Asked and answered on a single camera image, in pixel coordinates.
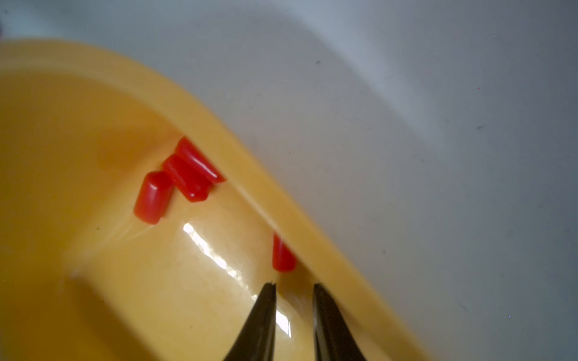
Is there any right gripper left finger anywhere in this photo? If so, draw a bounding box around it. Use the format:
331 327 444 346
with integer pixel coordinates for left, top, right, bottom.
224 283 277 361

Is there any red sleeves cluster in box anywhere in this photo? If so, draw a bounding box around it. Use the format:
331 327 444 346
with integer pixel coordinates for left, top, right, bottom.
133 137 226 225

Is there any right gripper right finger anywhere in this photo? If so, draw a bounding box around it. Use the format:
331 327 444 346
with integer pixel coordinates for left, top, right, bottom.
312 284 366 361

